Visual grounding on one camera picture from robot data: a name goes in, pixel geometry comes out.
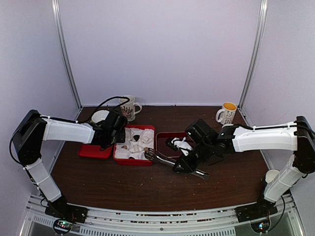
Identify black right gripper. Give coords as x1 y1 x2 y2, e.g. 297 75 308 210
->
172 141 214 174

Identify dark brown chocolate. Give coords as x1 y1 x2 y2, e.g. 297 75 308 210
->
132 135 140 142

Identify red tin box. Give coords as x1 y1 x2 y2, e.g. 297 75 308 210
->
113 124 156 166

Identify red tin lid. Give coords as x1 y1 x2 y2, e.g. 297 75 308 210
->
77 144 113 159

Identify metal serving tongs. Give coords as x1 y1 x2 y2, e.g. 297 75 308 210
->
144 148 210 180

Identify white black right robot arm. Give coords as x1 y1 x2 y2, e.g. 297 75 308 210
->
172 116 315 217

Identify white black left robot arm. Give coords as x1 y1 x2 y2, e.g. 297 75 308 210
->
9 110 127 222

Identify white ceramic bowl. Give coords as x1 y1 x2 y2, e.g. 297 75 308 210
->
91 110 109 123

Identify tall coral pattern mug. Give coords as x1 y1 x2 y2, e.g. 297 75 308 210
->
119 95 142 122

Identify white paper liners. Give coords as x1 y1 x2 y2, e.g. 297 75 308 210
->
115 126 155 160

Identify flower pattern mug yellow inside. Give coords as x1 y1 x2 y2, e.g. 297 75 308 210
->
215 102 237 125

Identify dark red lacquer tray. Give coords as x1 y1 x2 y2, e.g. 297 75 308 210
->
155 132 195 158

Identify white paper cup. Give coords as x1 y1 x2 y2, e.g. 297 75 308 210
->
264 169 280 184

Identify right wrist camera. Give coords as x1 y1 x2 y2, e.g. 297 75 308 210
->
165 137 193 156

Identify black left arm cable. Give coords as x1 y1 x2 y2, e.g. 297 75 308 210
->
83 96 131 122

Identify aluminium left corner post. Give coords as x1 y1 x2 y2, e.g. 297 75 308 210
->
51 0 82 110

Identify aluminium corner post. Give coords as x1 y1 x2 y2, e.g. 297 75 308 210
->
239 0 268 110
51 0 82 110

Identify aluminium front rail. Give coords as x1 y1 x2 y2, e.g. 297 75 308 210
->
23 189 302 236

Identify aluminium right corner post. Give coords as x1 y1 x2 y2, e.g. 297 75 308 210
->
239 0 268 110

